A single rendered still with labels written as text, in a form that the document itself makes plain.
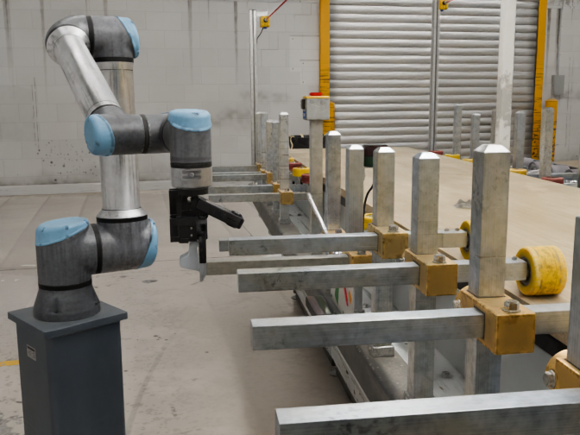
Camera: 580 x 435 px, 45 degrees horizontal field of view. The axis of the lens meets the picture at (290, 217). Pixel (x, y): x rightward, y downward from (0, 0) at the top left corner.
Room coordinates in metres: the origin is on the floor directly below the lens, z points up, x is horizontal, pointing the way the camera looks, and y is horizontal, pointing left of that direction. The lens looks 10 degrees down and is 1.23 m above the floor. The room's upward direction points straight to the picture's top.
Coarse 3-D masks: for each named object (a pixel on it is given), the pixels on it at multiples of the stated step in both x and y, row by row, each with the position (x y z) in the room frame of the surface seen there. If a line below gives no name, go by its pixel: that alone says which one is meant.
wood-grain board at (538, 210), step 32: (448, 160) 3.47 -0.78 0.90; (448, 192) 2.32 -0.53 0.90; (512, 192) 2.31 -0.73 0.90; (544, 192) 2.30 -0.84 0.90; (576, 192) 2.30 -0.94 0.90; (448, 224) 1.75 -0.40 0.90; (512, 224) 1.74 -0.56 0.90; (544, 224) 1.74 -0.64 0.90; (448, 256) 1.42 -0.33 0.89; (512, 288) 1.16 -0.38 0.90
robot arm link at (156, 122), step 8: (168, 112) 1.67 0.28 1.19; (152, 120) 1.59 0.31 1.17; (160, 120) 1.60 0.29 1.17; (152, 128) 1.58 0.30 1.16; (160, 128) 1.59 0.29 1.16; (152, 136) 1.58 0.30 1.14; (160, 136) 1.58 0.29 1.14; (152, 144) 1.58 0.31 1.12; (160, 144) 1.59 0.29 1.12; (152, 152) 1.60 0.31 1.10; (160, 152) 1.62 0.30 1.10; (168, 152) 1.62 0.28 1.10
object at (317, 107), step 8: (304, 96) 2.16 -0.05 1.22; (312, 96) 2.12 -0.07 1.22; (320, 96) 2.11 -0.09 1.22; (328, 96) 2.11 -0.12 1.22; (312, 104) 2.10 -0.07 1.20; (320, 104) 2.10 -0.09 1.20; (328, 104) 2.11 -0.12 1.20; (312, 112) 2.10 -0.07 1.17; (320, 112) 2.10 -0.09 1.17; (328, 112) 2.11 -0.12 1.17
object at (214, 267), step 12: (216, 264) 1.53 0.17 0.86; (228, 264) 1.54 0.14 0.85; (240, 264) 1.54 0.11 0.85; (252, 264) 1.54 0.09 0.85; (264, 264) 1.55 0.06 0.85; (276, 264) 1.55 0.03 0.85; (288, 264) 1.56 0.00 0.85; (300, 264) 1.56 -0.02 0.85; (312, 264) 1.56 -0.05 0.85; (324, 264) 1.57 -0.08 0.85; (336, 264) 1.57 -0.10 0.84; (348, 264) 1.57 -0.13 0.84
